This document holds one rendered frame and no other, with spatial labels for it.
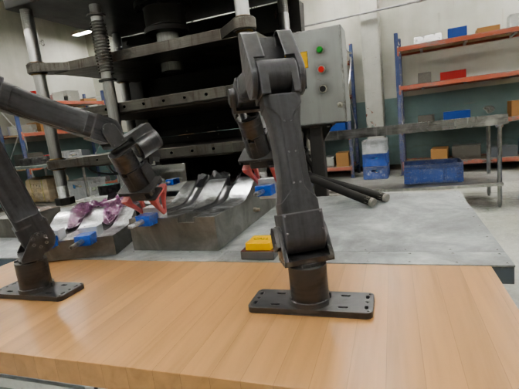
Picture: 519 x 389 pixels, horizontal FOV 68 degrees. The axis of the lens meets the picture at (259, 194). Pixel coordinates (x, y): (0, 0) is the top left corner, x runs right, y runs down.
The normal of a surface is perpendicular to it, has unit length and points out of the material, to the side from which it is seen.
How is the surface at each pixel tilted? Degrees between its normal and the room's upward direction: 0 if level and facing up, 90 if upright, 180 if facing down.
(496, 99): 90
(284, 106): 76
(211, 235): 90
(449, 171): 92
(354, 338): 0
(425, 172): 93
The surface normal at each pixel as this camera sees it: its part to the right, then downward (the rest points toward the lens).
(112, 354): -0.11, -0.98
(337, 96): -0.33, 0.20
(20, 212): 0.51, -0.07
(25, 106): 0.69, 0.15
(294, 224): 0.17, -0.09
